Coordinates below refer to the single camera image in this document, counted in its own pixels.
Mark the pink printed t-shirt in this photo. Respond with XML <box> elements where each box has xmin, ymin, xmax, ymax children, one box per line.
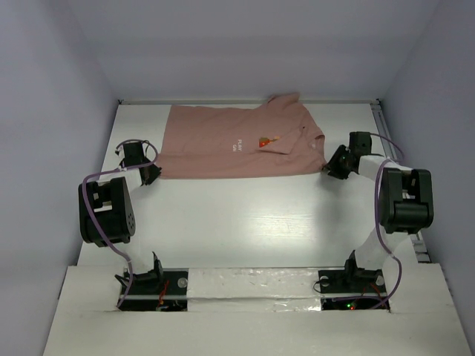
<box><xmin>157</xmin><ymin>93</ymin><xmax>326</xmax><ymax>179</ymax></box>

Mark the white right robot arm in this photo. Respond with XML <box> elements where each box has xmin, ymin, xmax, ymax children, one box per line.
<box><xmin>325</xmin><ymin>131</ymin><xmax>434</xmax><ymax>291</ymax></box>

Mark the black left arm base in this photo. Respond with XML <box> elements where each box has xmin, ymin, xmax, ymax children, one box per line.
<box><xmin>119</xmin><ymin>269</ymin><xmax>189</xmax><ymax>312</ymax></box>

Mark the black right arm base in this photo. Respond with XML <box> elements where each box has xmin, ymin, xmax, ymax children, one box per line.
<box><xmin>312</xmin><ymin>269</ymin><xmax>390</xmax><ymax>311</ymax></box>

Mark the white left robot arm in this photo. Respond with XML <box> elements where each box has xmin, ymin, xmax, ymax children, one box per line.
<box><xmin>78</xmin><ymin>139</ymin><xmax>162</xmax><ymax>268</ymax></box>

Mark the white foam front board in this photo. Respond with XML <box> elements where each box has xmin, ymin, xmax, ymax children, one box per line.
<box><xmin>45</xmin><ymin>263</ymin><xmax>471</xmax><ymax>355</ymax></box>

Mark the aluminium right table rail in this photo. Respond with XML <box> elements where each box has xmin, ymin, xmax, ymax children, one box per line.
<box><xmin>370</xmin><ymin>103</ymin><xmax>428</xmax><ymax>263</ymax></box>

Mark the aluminium table rail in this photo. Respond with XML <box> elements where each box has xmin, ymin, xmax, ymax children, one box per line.
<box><xmin>119</xmin><ymin>98</ymin><xmax>381</xmax><ymax>105</ymax></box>
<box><xmin>370</xmin><ymin>103</ymin><xmax>428</xmax><ymax>263</ymax></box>

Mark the aluminium back table rail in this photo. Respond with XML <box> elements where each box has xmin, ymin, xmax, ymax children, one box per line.
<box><xmin>119</xmin><ymin>98</ymin><xmax>381</xmax><ymax>105</ymax></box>

